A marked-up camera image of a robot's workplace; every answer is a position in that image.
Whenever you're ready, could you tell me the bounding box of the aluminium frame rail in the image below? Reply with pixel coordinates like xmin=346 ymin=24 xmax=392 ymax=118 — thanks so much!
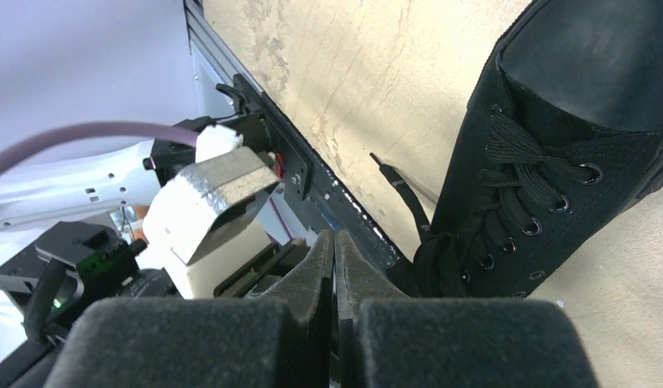
xmin=184 ymin=0 xmax=240 ymax=117

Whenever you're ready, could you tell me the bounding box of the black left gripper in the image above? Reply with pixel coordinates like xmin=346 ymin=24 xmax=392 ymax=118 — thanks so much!
xmin=0 ymin=221 xmax=334 ymax=388

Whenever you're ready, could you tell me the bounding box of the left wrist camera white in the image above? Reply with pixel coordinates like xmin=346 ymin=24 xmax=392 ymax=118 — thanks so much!
xmin=142 ymin=124 xmax=280 ymax=299

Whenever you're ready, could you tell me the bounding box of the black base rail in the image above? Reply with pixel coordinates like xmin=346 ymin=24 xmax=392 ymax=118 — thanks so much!
xmin=213 ymin=74 xmax=402 ymax=272

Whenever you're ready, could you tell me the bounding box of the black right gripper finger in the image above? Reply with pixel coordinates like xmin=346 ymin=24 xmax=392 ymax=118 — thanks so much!
xmin=334 ymin=230 xmax=598 ymax=387

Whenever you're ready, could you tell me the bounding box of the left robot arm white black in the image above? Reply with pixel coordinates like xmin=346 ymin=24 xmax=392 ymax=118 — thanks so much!
xmin=0 ymin=113 xmax=334 ymax=387

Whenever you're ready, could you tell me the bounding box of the black shoe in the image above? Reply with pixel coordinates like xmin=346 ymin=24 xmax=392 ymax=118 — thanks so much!
xmin=386 ymin=1 xmax=663 ymax=297

